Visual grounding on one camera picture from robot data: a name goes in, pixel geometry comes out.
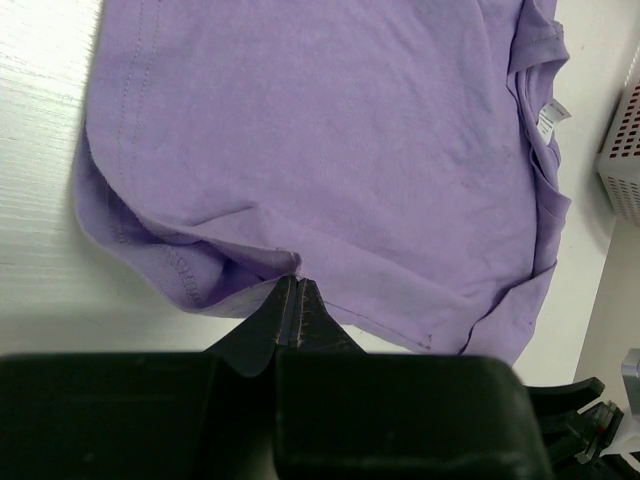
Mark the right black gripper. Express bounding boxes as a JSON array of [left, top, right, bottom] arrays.
[[527, 377, 624, 468]]

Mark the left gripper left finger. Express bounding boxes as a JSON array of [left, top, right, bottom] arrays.
[[1, 277, 298, 479]]

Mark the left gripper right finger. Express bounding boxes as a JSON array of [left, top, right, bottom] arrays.
[[274, 280, 553, 479]]

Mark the lavender t shirt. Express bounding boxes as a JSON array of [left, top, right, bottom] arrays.
[[73, 1, 569, 363]]

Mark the white plastic laundry basket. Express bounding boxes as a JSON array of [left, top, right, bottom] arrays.
[[597, 47, 640, 227]]

